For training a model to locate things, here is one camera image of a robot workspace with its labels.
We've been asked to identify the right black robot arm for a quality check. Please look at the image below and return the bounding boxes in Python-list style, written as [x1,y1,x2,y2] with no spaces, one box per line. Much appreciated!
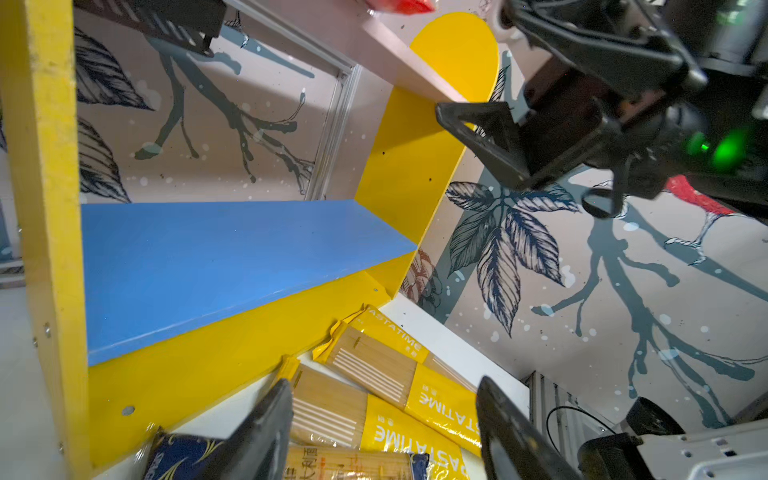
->
[436,1,767,221]

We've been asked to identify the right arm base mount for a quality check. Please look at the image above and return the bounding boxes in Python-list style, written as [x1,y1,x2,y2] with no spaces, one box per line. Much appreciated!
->
[578,396,767,479]

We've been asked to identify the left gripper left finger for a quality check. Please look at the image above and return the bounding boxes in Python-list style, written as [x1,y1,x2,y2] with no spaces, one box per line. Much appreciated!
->
[200,379,293,480]

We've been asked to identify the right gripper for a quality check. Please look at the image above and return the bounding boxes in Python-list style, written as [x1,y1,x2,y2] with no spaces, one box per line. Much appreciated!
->
[435,1,708,191]

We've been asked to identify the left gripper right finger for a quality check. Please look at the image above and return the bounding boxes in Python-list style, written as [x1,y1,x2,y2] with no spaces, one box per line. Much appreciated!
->
[476,376,579,480]

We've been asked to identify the red spaghetti bag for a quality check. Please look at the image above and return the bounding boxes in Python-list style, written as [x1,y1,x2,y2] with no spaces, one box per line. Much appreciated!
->
[365,0,438,15]

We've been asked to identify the yellow shelf pink blue boards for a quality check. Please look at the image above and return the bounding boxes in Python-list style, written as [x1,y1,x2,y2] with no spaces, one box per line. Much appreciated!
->
[1,1,499,479]

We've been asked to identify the yellow pastatime spaghetti bag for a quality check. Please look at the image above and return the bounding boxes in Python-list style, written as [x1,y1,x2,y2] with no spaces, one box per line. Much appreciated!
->
[312,306,481,456]
[275,356,469,479]

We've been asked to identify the dark blue spaghetti bag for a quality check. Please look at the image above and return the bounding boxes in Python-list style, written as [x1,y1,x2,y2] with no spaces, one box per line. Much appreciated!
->
[141,429,433,480]

